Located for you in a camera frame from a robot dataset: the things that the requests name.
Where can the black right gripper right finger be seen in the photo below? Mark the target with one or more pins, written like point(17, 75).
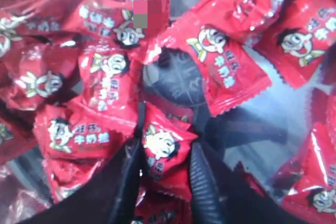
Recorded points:
point(221, 196)

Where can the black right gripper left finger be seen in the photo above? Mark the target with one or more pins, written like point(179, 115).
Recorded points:
point(108, 197)

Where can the red candy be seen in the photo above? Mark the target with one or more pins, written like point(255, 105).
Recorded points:
point(193, 62)
point(167, 145)

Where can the round stainless steel plate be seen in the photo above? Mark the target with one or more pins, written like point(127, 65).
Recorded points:
point(268, 129)

